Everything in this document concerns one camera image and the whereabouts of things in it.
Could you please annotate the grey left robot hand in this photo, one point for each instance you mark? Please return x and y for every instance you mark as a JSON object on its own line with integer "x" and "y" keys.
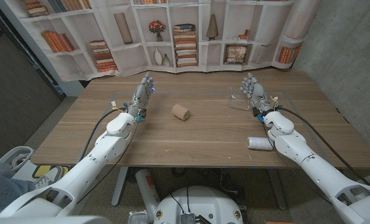
{"x": 141, "y": 96}

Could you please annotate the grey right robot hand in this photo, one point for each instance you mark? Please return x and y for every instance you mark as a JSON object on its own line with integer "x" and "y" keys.
{"x": 258, "y": 96}

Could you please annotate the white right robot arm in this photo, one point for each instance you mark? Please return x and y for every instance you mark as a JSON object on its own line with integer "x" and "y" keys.
{"x": 322, "y": 174}

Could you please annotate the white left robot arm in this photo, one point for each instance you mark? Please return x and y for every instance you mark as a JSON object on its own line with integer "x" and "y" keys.
{"x": 88, "y": 165}

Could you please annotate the clear plastic clamshell container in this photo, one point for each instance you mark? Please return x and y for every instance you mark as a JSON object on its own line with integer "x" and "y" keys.
{"x": 238, "y": 102}

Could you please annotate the brown cork cup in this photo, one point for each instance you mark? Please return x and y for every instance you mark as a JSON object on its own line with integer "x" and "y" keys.
{"x": 180, "y": 112}

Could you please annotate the printed bookshelf backdrop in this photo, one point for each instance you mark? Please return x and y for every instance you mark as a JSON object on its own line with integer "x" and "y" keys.
{"x": 135, "y": 56}

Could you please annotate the white roll with orange label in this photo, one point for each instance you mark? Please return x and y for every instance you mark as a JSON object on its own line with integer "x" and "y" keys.
{"x": 146, "y": 186}

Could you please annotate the grey table leg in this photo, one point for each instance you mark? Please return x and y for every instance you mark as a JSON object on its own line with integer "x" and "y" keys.
{"x": 277, "y": 189}
{"x": 119, "y": 186}

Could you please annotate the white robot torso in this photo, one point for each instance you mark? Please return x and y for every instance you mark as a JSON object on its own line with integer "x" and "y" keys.
{"x": 200, "y": 202}

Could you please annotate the foil tray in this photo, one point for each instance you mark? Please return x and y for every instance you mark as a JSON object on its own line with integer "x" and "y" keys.
{"x": 138, "y": 217}

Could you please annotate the grey white sneaker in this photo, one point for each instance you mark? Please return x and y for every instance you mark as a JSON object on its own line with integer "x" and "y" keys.
{"x": 49, "y": 177}

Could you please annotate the yellow black floor mat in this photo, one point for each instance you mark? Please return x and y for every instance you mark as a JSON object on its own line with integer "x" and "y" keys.
{"x": 41, "y": 170}

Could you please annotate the white round bin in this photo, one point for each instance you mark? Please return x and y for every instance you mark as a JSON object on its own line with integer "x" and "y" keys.
{"x": 17, "y": 157}

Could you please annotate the person's leg in jeans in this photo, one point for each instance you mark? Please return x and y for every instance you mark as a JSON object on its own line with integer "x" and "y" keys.
{"x": 1, "y": 189}

